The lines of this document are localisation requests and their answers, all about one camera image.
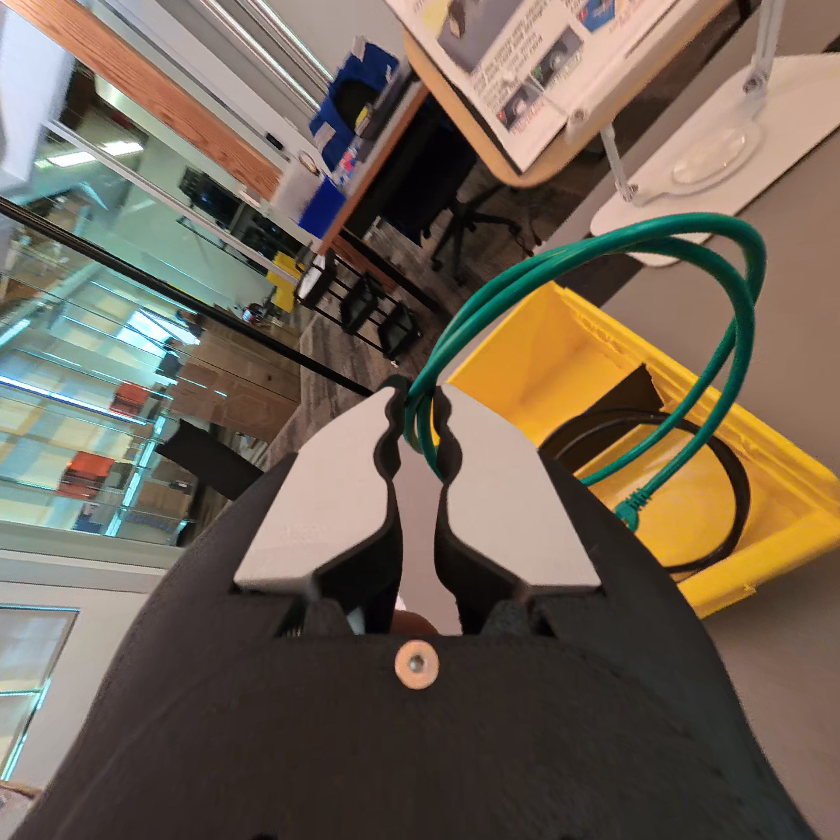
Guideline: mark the printed instruction sheet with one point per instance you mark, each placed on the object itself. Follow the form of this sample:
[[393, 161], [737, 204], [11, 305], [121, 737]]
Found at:
[[525, 59]]

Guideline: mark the clear stand post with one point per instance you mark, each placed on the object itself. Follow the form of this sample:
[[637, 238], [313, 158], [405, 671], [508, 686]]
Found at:
[[617, 164]]

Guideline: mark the black metal rack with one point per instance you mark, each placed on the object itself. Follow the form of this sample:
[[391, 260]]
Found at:
[[367, 308]]

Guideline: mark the white stand base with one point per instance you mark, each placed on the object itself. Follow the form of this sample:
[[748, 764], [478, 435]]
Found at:
[[787, 131]]

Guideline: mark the black office chair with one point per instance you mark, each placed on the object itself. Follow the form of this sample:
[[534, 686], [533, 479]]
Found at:
[[426, 177]]

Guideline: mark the wooden board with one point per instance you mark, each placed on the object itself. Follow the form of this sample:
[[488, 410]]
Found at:
[[453, 111]]

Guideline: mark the small blue plastic bin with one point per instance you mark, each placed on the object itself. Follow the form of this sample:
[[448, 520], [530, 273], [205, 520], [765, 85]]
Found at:
[[321, 207]]

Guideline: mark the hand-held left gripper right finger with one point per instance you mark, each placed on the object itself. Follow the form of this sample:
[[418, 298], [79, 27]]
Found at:
[[518, 512]]

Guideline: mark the black pole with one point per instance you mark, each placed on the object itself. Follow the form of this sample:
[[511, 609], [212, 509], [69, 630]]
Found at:
[[164, 282]]

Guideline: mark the wooden edged table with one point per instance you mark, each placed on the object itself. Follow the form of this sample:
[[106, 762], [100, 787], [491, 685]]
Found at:
[[367, 177]]

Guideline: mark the yellow plastic bin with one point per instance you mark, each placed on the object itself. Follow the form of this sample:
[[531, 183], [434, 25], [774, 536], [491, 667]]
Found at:
[[577, 354]]

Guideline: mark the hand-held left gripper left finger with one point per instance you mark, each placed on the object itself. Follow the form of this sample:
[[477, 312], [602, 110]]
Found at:
[[308, 505]]

